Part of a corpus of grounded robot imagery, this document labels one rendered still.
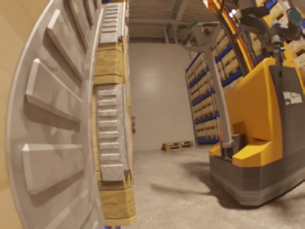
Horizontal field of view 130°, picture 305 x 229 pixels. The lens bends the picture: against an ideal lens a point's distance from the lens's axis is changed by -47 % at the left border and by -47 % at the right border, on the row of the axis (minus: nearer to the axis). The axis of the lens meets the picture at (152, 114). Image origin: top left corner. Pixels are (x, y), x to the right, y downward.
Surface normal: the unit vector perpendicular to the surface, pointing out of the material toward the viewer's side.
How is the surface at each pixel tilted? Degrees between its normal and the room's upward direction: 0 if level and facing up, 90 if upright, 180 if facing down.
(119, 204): 90
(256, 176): 90
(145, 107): 90
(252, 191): 90
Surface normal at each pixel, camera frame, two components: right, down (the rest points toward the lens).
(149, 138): 0.14, -0.20
